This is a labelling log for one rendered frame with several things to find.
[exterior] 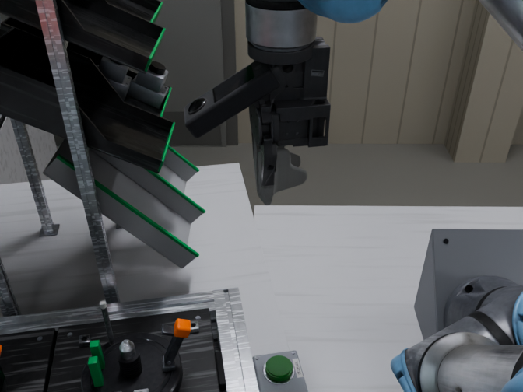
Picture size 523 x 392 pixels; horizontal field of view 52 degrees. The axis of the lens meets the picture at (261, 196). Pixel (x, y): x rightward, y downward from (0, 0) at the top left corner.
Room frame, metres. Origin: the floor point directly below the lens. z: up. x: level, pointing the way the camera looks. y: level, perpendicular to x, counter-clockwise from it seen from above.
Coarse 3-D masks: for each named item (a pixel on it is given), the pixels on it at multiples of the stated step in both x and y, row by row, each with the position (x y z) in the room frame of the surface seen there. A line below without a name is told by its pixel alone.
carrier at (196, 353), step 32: (128, 320) 0.59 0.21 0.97; (160, 320) 0.59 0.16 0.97; (192, 320) 0.59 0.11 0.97; (64, 352) 0.53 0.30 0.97; (96, 352) 0.48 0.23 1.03; (128, 352) 0.47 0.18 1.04; (160, 352) 0.51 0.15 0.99; (192, 352) 0.53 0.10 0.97; (64, 384) 0.47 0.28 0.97; (96, 384) 0.45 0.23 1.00; (128, 384) 0.46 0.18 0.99; (160, 384) 0.46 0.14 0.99; (192, 384) 0.47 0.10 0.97
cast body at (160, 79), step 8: (152, 64) 0.92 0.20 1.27; (160, 64) 0.93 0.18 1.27; (152, 72) 0.91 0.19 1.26; (160, 72) 0.91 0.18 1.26; (136, 80) 0.90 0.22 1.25; (144, 80) 0.90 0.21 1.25; (152, 80) 0.90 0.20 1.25; (160, 80) 0.90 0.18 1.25; (136, 88) 0.90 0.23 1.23; (144, 88) 0.90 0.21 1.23; (152, 88) 0.90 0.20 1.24; (160, 88) 0.91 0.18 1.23; (168, 88) 0.94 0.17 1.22; (136, 96) 0.90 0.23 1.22; (144, 96) 0.90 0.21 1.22; (152, 96) 0.90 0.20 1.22; (160, 96) 0.90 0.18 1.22; (152, 104) 0.90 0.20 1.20; (160, 104) 0.90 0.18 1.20
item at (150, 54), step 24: (0, 0) 0.69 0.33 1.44; (24, 0) 0.69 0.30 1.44; (72, 0) 0.82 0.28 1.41; (96, 0) 0.82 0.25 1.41; (72, 24) 0.69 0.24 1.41; (96, 24) 0.77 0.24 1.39; (120, 24) 0.81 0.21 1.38; (144, 24) 0.82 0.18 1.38; (96, 48) 0.69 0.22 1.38; (120, 48) 0.69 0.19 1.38; (144, 48) 0.76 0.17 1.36; (144, 72) 0.69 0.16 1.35
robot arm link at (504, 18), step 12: (480, 0) 0.45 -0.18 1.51; (492, 0) 0.43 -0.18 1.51; (504, 0) 0.42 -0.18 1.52; (516, 0) 0.41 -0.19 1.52; (492, 12) 0.44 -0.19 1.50; (504, 12) 0.42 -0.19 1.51; (516, 12) 0.41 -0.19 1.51; (504, 24) 0.42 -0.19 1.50; (516, 24) 0.41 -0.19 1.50; (516, 36) 0.41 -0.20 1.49
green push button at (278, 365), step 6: (270, 360) 0.51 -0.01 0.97; (276, 360) 0.51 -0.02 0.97; (282, 360) 0.51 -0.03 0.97; (288, 360) 0.51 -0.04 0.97; (270, 366) 0.50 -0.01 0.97; (276, 366) 0.50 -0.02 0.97; (282, 366) 0.50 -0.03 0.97; (288, 366) 0.50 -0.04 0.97; (270, 372) 0.49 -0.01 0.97; (276, 372) 0.49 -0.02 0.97; (282, 372) 0.49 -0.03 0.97; (288, 372) 0.49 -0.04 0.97; (270, 378) 0.49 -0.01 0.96; (276, 378) 0.48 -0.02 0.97; (282, 378) 0.48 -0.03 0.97; (288, 378) 0.49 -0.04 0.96
